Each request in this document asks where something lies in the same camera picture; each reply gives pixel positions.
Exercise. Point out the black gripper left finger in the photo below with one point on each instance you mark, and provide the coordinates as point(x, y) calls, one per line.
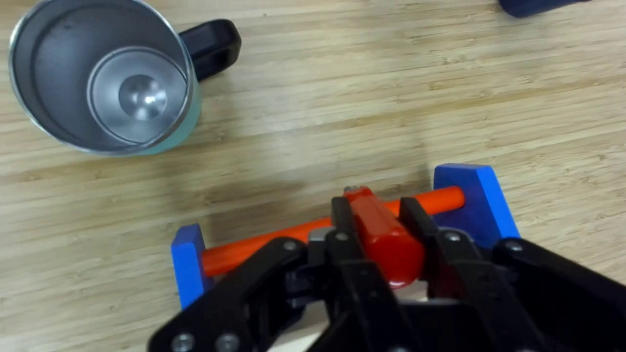
point(248, 295)

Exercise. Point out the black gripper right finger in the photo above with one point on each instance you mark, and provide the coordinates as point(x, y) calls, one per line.
point(510, 293)

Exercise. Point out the orange toy screwdriver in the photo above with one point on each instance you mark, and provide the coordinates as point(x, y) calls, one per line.
point(389, 243)

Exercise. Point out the blue wooden tool rack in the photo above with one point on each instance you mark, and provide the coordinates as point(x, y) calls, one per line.
point(481, 201)

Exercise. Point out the blue plastic cup with sticker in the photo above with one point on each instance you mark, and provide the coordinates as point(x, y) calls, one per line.
point(541, 4)

